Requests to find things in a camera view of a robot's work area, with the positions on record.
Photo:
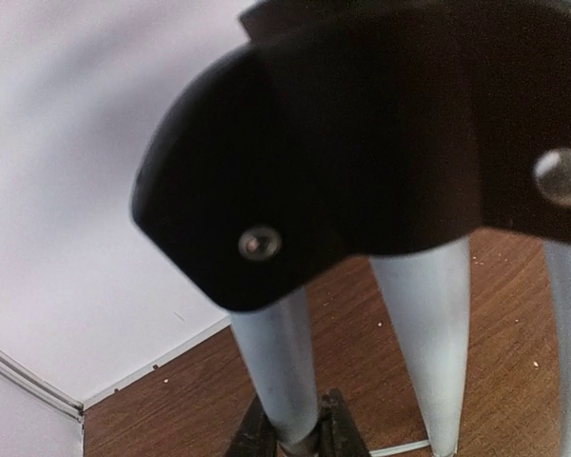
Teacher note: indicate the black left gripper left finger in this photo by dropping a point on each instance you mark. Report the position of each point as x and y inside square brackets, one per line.
[255, 436]

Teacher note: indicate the white folding music stand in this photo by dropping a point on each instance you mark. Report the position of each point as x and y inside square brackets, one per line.
[390, 129]

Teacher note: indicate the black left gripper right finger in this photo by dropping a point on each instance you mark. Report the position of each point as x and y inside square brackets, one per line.
[338, 433]

